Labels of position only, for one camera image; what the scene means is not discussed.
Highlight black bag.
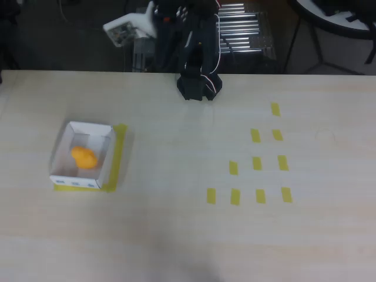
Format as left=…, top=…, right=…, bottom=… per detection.
left=311, top=0, right=376, bottom=23

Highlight round white table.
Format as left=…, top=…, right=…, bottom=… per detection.
left=289, top=0, right=376, bottom=39

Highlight white floor cable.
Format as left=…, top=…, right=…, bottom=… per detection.
left=58, top=0, right=104, bottom=30

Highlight white cardboard box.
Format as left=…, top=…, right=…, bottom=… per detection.
left=49, top=121, right=115, bottom=190

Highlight orange rubber duck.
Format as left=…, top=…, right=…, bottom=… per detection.
left=70, top=146, right=98, bottom=170

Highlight black table stand legs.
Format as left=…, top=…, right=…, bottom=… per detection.
left=283, top=8, right=376, bottom=76

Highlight yellow L-shaped tape marking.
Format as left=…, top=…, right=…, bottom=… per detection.
left=53, top=123, right=129, bottom=194

